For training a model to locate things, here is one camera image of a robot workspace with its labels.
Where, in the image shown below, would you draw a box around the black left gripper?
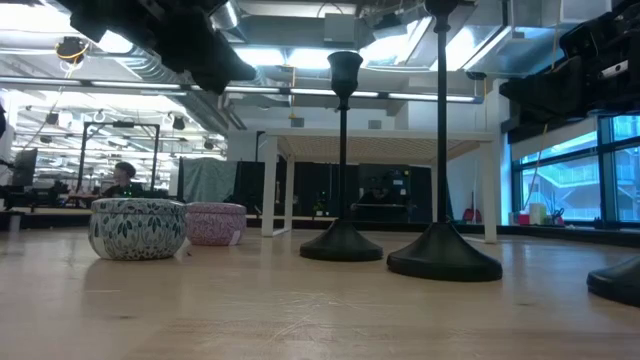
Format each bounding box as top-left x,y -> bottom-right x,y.
54,0 -> 258,96

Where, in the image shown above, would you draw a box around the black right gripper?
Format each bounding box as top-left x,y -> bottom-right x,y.
498,0 -> 640,125

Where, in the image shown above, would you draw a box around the pink candle tin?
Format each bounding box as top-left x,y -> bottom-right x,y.
184,201 -> 248,247

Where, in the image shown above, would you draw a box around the teal leaf patterned candle tin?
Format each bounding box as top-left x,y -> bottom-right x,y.
88,197 -> 188,262

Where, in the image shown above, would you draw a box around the tall black candlestick holder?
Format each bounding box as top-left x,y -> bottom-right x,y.
385,0 -> 504,283

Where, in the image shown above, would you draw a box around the medium black candlestick holder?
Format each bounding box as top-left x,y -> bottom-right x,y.
585,254 -> 640,308

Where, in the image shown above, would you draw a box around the short black candlestick holder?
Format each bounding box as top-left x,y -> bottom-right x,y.
299,50 -> 385,263

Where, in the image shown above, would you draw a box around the long ceiling light bar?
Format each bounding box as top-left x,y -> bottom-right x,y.
0,76 -> 485,104

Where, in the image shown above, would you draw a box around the black framed window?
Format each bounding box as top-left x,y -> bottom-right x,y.
510,113 -> 640,230

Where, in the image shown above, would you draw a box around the grey cloth cover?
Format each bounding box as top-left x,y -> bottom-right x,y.
178,156 -> 239,218

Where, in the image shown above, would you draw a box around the person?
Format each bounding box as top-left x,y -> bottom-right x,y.
101,160 -> 147,199

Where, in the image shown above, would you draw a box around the grey ceiling junction box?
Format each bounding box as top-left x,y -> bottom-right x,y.
323,12 -> 357,44

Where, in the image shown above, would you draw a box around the red dustpan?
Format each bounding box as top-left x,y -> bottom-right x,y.
461,191 -> 484,224

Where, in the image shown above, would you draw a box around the black partition panels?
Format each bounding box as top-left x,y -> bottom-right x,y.
233,159 -> 361,219

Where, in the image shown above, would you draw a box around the small potted plant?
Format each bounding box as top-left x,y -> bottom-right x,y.
311,191 -> 329,217

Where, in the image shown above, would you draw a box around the white perforated shelf riser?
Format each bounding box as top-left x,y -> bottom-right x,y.
260,127 -> 502,245

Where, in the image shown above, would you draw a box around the black desktop monitor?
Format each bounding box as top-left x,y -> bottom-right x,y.
11,147 -> 39,188

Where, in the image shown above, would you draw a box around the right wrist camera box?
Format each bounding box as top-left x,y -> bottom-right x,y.
559,21 -> 602,61

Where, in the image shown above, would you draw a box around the black metal frame rig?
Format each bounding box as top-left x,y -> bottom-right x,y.
76,120 -> 162,194

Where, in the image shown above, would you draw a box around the yellow ceiling cable reel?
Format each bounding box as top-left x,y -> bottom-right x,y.
54,35 -> 92,65

